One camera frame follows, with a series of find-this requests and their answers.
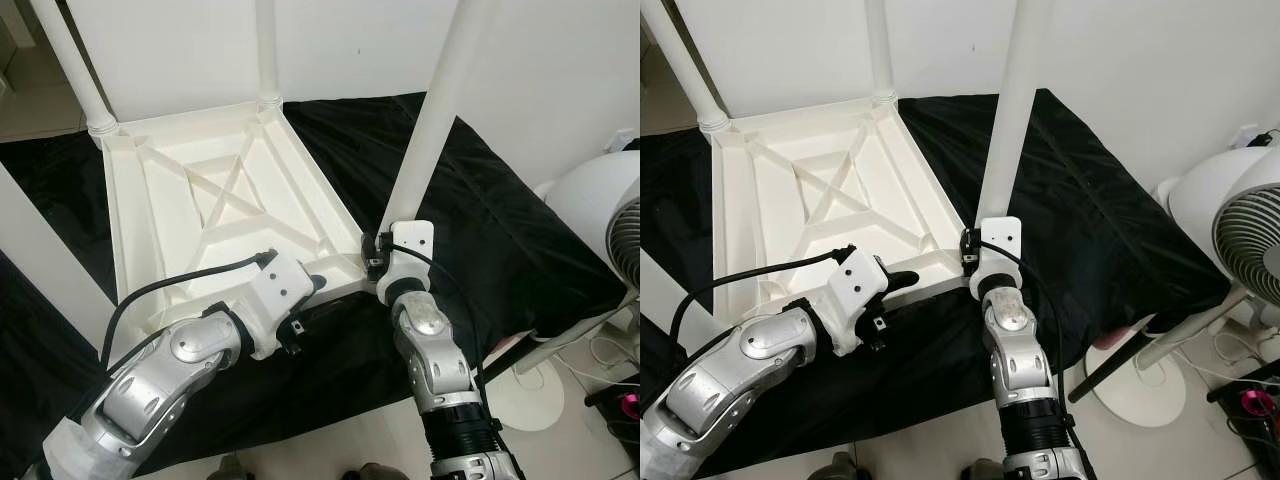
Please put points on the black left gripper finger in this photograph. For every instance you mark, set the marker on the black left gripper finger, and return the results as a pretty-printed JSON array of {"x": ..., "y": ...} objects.
[
  {"x": 316, "y": 284},
  {"x": 902, "y": 281}
]

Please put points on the white plastic table top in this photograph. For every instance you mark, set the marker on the white plastic table top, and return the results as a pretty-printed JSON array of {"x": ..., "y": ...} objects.
[
  {"x": 760, "y": 240},
  {"x": 150, "y": 250}
]

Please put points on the white plastic table leg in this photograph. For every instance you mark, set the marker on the white plastic table leg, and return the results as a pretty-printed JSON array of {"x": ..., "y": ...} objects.
[
  {"x": 690, "y": 70},
  {"x": 75, "y": 70},
  {"x": 660, "y": 300},
  {"x": 1015, "y": 100},
  {"x": 880, "y": 50},
  {"x": 443, "y": 100},
  {"x": 40, "y": 250},
  {"x": 267, "y": 50}
]

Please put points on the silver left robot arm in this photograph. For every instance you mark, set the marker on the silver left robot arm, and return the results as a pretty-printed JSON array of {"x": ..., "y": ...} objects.
[
  {"x": 150, "y": 390},
  {"x": 730, "y": 380}
]

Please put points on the grey robot left foot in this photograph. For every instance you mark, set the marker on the grey robot left foot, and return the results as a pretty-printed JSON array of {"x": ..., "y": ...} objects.
[
  {"x": 230, "y": 470},
  {"x": 837, "y": 468}
]

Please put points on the grey robot foot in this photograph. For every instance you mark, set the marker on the grey robot foot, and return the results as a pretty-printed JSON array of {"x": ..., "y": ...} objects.
[
  {"x": 837, "y": 468},
  {"x": 375, "y": 472},
  {"x": 230, "y": 470},
  {"x": 983, "y": 471}
]

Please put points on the black fabric table cover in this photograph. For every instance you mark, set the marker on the black fabric table cover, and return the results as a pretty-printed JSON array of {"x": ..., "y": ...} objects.
[
  {"x": 1130, "y": 230},
  {"x": 520, "y": 250}
]

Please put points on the grey robot right foot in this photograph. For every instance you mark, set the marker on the grey robot right foot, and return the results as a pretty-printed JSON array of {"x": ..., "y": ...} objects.
[
  {"x": 983, "y": 471},
  {"x": 375, "y": 472}
]

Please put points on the pink padded table corner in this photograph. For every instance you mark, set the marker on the pink padded table corner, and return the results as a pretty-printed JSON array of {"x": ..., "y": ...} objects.
[
  {"x": 1120, "y": 335},
  {"x": 513, "y": 345}
]

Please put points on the black metal table leg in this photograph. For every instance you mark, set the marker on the black metal table leg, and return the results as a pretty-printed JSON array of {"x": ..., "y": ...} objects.
[
  {"x": 1110, "y": 372},
  {"x": 500, "y": 365}
]

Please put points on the white round fan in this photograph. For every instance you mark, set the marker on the white round fan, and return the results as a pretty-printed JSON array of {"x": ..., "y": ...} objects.
[
  {"x": 590, "y": 195},
  {"x": 1210, "y": 190}
]

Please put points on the black flat bar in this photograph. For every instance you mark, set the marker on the black flat bar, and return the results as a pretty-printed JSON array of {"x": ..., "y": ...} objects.
[
  {"x": 610, "y": 395},
  {"x": 1240, "y": 390}
]

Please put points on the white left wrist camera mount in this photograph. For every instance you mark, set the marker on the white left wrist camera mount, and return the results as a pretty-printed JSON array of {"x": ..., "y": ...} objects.
[
  {"x": 275, "y": 295},
  {"x": 858, "y": 290}
]

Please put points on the white wall socket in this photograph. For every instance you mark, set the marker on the white wall socket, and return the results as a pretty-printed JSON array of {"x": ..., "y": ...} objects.
[
  {"x": 1252, "y": 137},
  {"x": 625, "y": 140}
]

